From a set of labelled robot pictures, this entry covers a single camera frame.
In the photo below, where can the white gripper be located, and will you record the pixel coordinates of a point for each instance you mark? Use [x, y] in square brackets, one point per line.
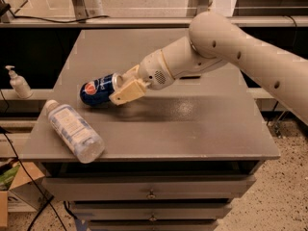
[154, 69]

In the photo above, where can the blue pepsi can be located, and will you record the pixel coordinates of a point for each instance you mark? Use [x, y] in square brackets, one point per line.
[97, 91]

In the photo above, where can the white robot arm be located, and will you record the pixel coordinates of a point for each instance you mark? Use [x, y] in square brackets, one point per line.
[211, 42]

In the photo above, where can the blue plastic water bottle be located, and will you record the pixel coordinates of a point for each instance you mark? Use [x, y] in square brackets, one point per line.
[77, 134]

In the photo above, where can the white pump dispenser bottle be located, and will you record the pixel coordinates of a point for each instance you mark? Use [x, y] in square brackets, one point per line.
[19, 84]

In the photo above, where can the yellow sponge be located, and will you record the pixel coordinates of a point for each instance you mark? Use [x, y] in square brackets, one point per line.
[189, 77]

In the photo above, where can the top grey drawer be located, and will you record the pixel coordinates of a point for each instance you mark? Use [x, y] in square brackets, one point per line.
[148, 188]

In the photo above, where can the grey drawer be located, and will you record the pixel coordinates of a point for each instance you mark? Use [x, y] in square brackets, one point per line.
[148, 188]
[150, 210]
[158, 225]

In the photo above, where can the middle grey drawer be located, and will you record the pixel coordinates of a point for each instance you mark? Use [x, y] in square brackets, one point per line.
[150, 210]

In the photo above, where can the bottom grey drawer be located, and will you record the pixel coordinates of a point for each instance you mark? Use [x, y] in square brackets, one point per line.
[158, 225]

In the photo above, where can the cardboard box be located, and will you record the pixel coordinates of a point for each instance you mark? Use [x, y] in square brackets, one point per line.
[26, 193]

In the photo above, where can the green packet in box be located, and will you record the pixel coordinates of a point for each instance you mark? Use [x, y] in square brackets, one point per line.
[6, 178]

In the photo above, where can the metal frame post left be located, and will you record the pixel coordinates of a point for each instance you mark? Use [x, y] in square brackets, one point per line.
[79, 9]

